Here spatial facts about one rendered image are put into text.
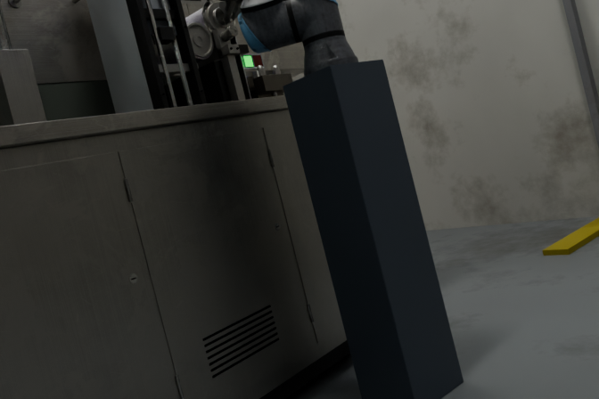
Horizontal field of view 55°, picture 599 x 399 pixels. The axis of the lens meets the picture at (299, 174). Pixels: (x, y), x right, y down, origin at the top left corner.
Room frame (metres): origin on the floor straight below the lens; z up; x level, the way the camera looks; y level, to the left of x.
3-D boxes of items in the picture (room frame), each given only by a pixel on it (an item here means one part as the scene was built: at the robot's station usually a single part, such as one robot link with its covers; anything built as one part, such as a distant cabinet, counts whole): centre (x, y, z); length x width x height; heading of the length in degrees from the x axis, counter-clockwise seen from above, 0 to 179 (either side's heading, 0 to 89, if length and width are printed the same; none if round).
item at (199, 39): (2.03, 0.31, 1.17); 0.26 x 0.12 x 0.12; 48
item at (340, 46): (1.55, -0.15, 0.95); 0.15 x 0.15 x 0.10
